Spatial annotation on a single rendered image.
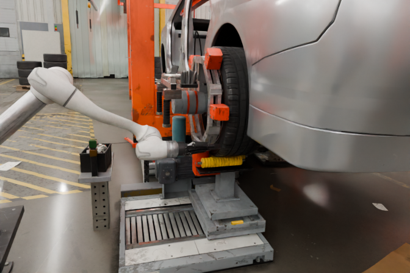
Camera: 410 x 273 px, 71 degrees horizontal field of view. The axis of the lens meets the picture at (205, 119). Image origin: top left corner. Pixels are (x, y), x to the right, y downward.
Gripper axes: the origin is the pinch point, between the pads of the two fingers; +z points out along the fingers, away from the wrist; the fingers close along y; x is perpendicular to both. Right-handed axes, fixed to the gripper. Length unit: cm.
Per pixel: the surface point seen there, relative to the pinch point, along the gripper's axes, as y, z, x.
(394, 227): -40, 131, -50
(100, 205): -57, -63, -8
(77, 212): -88, -81, -2
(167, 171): -52, -19, 9
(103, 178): -24, -59, -3
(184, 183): -77, -4, 8
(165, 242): -42, -26, -39
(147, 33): -1, -30, 90
